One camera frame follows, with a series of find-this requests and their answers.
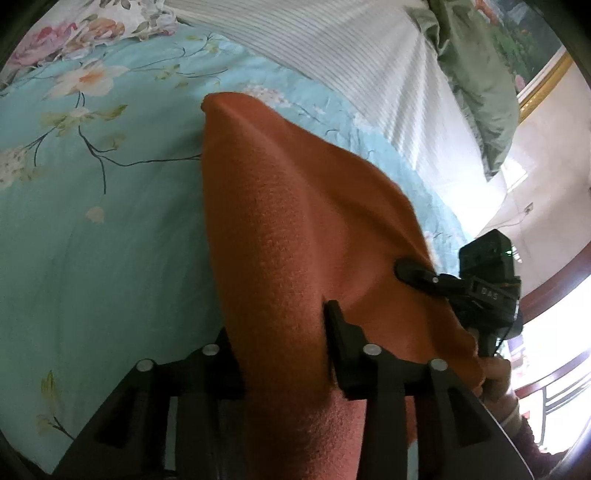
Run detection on person's right hand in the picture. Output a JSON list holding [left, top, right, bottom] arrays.
[[473, 355, 514, 403]]

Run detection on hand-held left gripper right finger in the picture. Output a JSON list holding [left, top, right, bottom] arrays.
[[323, 299, 529, 480]]

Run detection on person's right forearm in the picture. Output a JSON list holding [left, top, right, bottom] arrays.
[[494, 391, 557, 468]]

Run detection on gold framed wall painting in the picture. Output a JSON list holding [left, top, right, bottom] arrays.
[[475, 0, 571, 123]]

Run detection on orange knit sweater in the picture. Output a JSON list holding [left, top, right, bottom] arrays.
[[201, 91, 485, 480]]

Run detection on green pillow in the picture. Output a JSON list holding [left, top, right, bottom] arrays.
[[409, 0, 520, 178]]

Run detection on floral pillow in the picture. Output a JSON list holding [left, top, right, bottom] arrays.
[[0, 0, 190, 93]]

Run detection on brown wooden bed frame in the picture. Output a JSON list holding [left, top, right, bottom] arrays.
[[517, 259, 591, 324]]

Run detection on light blue floral bedsheet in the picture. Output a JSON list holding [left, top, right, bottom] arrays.
[[0, 21, 467, 476]]

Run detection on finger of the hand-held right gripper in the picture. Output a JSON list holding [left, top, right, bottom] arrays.
[[396, 258, 439, 291]]

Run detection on white striped pillow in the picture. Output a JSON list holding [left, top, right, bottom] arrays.
[[166, 0, 506, 232]]

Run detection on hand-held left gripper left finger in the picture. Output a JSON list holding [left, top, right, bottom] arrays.
[[51, 325, 245, 480]]

